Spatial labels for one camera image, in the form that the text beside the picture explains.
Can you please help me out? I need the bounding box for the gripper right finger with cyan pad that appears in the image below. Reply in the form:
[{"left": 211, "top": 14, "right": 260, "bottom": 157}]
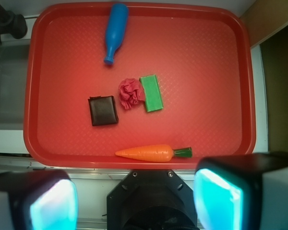
[{"left": 193, "top": 153, "right": 288, "bottom": 230}]

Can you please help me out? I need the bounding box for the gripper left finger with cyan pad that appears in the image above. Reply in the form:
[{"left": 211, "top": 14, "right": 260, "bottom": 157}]
[{"left": 0, "top": 170, "right": 78, "bottom": 230}]

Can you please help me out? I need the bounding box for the crumpled red paper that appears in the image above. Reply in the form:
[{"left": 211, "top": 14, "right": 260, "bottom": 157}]
[{"left": 119, "top": 78, "right": 145, "bottom": 110}]

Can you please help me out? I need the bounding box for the orange toy carrot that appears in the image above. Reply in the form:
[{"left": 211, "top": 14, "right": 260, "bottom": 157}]
[{"left": 115, "top": 144, "right": 192, "bottom": 162}]

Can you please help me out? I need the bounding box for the black leather wallet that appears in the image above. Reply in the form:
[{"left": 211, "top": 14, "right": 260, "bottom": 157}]
[{"left": 88, "top": 96, "right": 119, "bottom": 126}]

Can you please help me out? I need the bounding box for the metal sink basin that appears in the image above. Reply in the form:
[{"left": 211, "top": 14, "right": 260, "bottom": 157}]
[{"left": 0, "top": 39, "right": 30, "bottom": 130}]

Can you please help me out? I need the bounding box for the green rectangular block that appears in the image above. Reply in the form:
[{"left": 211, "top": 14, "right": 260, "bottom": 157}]
[{"left": 139, "top": 75, "right": 164, "bottom": 112}]

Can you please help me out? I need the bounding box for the red plastic tray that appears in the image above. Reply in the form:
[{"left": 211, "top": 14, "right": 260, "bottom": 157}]
[{"left": 24, "top": 2, "right": 256, "bottom": 169}]

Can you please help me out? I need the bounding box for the black faucet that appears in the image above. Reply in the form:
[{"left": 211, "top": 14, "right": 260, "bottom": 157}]
[{"left": 0, "top": 5, "right": 27, "bottom": 46}]

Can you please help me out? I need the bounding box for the blue plastic bottle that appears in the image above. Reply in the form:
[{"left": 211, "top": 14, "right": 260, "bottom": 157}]
[{"left": 104, "top": 3, "right": 129, "bottom": 65}]

